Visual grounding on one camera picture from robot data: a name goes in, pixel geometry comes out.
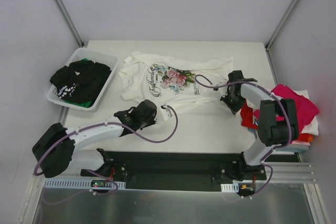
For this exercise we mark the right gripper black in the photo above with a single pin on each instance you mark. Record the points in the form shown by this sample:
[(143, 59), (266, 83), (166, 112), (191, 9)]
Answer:
[(230, 100)]

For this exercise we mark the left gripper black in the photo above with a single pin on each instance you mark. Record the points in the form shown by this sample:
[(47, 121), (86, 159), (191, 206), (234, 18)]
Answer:
[(153, 118)]

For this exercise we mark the white floral print t-shirt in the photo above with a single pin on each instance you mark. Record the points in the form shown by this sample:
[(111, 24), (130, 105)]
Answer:
[(167, 80)]

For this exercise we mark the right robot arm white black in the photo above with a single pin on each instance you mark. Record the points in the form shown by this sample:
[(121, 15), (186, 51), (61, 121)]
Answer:
[(277, 123)]

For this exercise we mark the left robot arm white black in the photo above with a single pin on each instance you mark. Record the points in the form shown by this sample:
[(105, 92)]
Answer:
[(62, 148)]

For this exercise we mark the red t-shirt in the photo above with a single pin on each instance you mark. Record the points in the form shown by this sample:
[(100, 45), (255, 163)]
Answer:
[(249, 116)]

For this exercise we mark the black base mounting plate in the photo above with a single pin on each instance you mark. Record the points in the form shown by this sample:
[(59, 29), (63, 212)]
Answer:
[(177, 185)]

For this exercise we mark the black printed t-shirt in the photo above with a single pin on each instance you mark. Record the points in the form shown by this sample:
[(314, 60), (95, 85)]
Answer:
[(100, 73)]

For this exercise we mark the light blue folded t-shirt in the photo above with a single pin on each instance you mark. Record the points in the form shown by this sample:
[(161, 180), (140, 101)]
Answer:
[(299, 149)]

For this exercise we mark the white plastic laundry basket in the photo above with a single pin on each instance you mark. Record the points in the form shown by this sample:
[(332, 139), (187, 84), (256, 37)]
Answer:
[(95, 56)]

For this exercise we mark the magenta t-shirt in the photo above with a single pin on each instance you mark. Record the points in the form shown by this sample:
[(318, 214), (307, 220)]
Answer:
[(306, 109)]

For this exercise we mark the pink folded t-shirt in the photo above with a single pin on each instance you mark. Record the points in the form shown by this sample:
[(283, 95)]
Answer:
[(297, 142)]

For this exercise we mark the orange folded t-shirt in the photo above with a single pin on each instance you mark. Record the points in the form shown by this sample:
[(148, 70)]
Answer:
[(305, 137)]

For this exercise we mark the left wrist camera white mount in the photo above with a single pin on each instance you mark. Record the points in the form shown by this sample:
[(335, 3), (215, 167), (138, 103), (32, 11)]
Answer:
[(163, 113)]

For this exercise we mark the right grey cable duct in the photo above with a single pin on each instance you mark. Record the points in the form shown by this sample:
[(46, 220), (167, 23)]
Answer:
[(230, 188)]

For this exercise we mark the grey cable duct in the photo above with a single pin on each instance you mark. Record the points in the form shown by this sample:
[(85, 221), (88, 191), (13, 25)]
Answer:
[(80, 183), (230, 188)]

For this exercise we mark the aluminium rail profile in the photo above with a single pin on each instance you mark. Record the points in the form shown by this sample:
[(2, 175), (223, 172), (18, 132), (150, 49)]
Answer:
[(291, 172)]

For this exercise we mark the left grey cable duct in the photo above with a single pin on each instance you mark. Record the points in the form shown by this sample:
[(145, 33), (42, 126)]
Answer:
[(80, 183)]

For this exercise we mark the right aluminium frame post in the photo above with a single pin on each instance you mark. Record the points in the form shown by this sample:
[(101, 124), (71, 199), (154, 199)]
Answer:
[(285, 17)]

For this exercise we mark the aluminium frame post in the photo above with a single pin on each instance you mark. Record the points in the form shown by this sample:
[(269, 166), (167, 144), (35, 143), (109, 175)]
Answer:
[(65, 15), (285, 17)]

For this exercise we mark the left aluminium frame post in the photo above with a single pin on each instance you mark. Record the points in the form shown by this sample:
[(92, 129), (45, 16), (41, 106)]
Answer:
[(65, 15)]

